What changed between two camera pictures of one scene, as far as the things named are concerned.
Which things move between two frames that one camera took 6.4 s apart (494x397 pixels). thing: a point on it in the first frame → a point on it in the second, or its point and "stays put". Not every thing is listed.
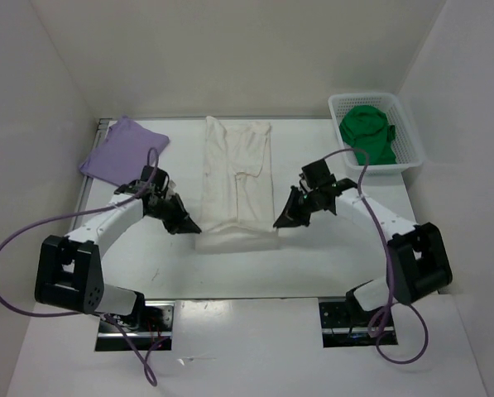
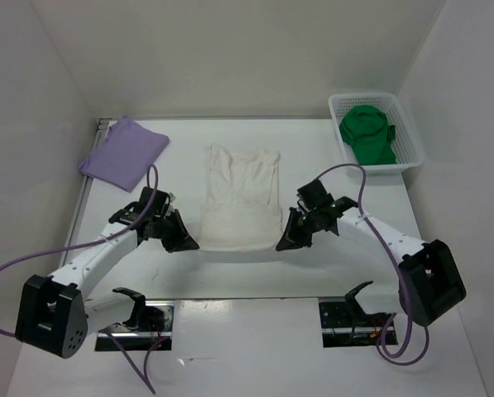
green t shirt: (366, 128) stays put
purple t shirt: (122, 151) stays put
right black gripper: (290, 217) → (292, 238)
